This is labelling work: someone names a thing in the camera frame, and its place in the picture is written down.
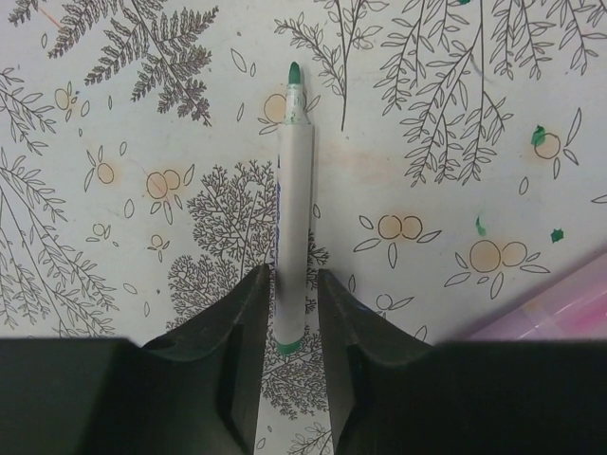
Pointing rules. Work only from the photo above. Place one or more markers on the white green-tipped marker pen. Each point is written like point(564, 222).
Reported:
point(294, 191)

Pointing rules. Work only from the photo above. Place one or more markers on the pink highlighter pen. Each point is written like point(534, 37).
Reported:
point(573, 308)

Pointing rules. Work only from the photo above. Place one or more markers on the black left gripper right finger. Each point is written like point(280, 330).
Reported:
point(391, 393)

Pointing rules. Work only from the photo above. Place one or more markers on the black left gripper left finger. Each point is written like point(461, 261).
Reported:
point(193, 390)

